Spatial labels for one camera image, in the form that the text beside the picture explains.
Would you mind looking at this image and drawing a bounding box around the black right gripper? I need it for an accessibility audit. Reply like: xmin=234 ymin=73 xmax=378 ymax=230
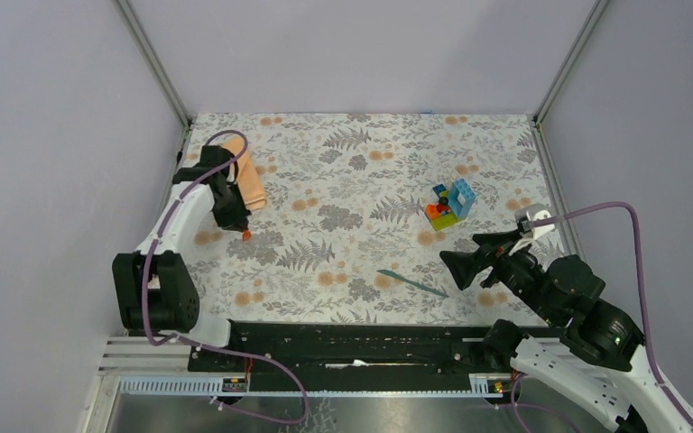
xmin=437 ymin=226 xmax=560 ymax=324

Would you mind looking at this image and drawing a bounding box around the peach satin napkin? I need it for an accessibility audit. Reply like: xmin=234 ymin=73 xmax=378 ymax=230
xmin=236 ymin=146 xmax=267 ymax=211

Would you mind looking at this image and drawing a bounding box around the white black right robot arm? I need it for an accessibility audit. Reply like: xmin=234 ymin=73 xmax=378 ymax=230
xmin=440 ymin=205 xmax=693 ymax=432

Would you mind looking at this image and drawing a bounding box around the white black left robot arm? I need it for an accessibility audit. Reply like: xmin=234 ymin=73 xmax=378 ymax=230
xmin=112 ymin=144 xmax=251 ymax=371

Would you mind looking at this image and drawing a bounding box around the colourful toy brick pile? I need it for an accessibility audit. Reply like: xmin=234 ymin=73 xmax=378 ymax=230
xmin=424 ymin=178 xmax=477 ymax=232

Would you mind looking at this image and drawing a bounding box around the floral patterned table mat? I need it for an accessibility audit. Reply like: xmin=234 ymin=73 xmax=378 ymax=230
xmin=183 ymin=113 xmax=550 ymax=327

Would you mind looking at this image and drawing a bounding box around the left aluminium frame post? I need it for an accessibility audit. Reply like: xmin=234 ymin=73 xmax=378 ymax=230
xmin=113 ymin=0 xmax=195 ymax=128

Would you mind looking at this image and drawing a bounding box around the aluminium frame post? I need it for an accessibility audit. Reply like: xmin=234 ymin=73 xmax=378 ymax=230
xmin=533 ymin=0 xmax=613 ymax=129
xmin=113 ymin=0 xmax=195 ymax=128

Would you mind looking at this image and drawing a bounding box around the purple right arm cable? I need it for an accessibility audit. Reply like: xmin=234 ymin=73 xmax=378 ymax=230
xmin=509 ymin=200 xmax=693 ymax=433

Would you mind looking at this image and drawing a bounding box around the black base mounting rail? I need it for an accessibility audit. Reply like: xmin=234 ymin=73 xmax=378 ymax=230
xmin=185 ymin=322 xmax=514 ymax=393

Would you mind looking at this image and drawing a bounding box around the right aluminium frame post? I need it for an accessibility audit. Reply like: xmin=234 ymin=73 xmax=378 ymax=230
xmin=533 ymin=0 xmax=613 ymax=129

